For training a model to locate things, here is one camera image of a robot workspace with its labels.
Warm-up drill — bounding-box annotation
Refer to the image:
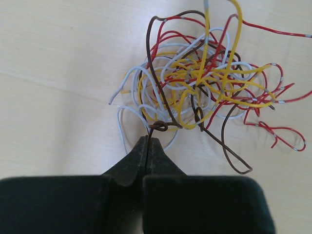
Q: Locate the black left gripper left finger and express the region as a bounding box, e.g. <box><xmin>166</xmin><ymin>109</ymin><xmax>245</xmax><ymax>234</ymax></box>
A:
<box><xmin>0</xmin><ymin>136</ymin><xmax>147</xmax><ymax>234</ymax></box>

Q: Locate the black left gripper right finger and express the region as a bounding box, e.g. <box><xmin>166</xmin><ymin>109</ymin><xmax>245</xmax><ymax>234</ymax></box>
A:
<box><xmin>142</xmin><ymin>138</ymin><xmax>275</xmax><ymax>234</ymax></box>

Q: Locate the wire bundle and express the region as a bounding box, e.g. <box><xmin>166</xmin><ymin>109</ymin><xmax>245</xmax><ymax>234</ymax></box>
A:
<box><xmin>108</xmin><ymin>0</ymin><xmax>312</xmax><ymax>176</ymax></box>

